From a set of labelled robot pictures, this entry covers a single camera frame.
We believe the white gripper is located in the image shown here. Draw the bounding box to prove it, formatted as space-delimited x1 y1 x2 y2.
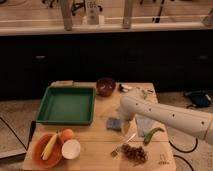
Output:
119 108 135 135

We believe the blue sponge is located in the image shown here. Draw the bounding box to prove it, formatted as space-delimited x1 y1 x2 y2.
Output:
106 118 121 131

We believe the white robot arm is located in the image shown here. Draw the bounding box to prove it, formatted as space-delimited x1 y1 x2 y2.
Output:
120 94 213 145

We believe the green plastic tray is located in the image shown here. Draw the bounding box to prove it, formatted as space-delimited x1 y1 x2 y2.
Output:
36 86 96 125

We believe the green chili pepper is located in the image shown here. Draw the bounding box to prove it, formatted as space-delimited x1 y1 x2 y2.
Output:
143 127 164 146

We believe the brown dried food pile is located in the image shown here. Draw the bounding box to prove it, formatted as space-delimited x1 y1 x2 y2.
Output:
121 144 147 165

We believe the dark red bowl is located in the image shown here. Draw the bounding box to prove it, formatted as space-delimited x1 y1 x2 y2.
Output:
96 77 116 97

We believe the white bowl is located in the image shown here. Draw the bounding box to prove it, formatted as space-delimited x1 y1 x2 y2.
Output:
62 139 81 159

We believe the orange fruit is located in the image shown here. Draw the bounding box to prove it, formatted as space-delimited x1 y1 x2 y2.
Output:
60 129 74 141

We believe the dark blue bag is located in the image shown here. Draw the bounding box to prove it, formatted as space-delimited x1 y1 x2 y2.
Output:
184 91 212 108

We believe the orange plate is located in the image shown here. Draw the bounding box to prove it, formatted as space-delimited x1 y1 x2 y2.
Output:
32 133 63 169

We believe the black handled brush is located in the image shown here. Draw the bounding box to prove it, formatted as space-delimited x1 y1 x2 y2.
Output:
118 84 153 94

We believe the black power cable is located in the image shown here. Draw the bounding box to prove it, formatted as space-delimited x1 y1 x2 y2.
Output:
168 136 200 171

